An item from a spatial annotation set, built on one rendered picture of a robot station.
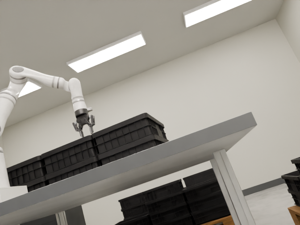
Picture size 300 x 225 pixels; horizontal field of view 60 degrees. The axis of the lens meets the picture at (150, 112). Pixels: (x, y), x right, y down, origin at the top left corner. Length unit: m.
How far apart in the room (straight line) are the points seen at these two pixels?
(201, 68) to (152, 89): 1.03
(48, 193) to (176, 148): 0.40
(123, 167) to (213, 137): 0.27
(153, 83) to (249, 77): 1.78
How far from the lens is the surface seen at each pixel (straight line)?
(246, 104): 4.92
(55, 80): 1.63
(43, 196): 0.87
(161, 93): 5.00
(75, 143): 1.34
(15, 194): 1.31
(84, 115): 1.55
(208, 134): 0.73
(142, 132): 1.21
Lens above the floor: 0.59
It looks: 16 degrees up
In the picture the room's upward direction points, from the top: 19 degrees counter-clockwise
